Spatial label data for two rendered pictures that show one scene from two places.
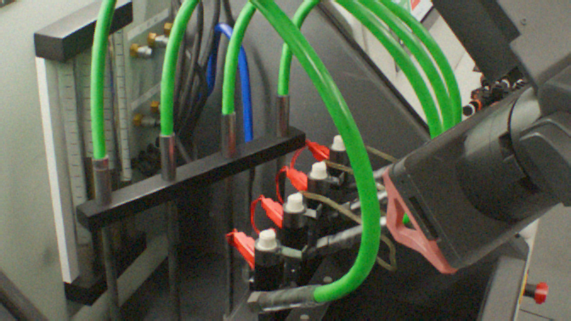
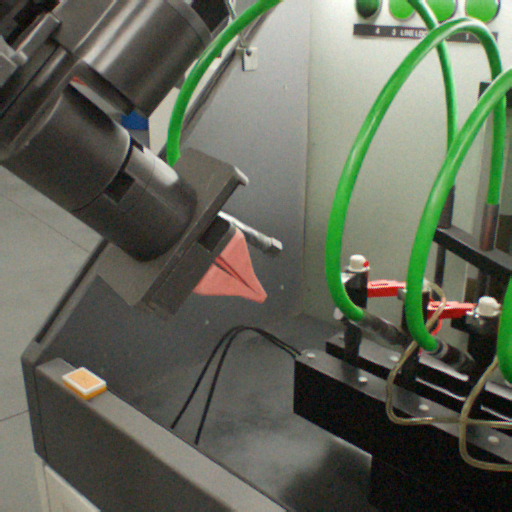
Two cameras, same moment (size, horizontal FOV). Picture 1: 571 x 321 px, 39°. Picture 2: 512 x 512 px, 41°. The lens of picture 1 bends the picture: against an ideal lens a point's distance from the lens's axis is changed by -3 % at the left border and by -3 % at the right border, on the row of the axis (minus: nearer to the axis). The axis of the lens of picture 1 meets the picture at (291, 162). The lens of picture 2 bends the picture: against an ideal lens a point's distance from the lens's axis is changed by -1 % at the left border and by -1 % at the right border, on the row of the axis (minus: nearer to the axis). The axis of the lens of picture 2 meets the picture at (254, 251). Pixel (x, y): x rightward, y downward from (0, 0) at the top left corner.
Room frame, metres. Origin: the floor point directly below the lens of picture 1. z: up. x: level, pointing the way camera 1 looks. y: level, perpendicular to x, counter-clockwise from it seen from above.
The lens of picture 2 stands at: (0.89, -0.69, 1.41)
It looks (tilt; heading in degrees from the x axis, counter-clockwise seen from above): 22 degrees down; 114
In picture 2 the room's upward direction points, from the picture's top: straight up
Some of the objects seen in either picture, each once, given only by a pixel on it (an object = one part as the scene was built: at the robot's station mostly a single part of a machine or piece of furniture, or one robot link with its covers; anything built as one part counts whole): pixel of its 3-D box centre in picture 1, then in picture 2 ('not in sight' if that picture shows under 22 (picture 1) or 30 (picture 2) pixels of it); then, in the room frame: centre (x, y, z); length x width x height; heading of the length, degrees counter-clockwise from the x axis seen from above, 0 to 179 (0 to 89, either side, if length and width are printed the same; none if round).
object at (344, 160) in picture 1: (342, 217); not in sight; (0.93, -0.07, 1.00); 0.05 x 0.03 x 0.21; 70
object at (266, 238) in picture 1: (268, 244); (358, 268); (0.71, 0.02, 1.10); 0.02 x 0.02 x 0.03
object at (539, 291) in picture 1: (534, 291); not in sight; (1.04, -0.40, 0.80); 0.05 x 0.04 x 0.05; 160
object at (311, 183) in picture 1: (322, 248); (468, 403); (0.86, -0.04, 1.00); 0.05 x 0.03 x 0.21; 70
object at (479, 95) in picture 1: (500, 92); not in sight; (1.35, -0.37, 1.01); 0.23 x 0.11 x 0.06; 160
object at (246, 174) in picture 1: (248, 223); not in sight; (1.02, 0.06, 0.93); 0.02 x 0.02 x 0.19; 70
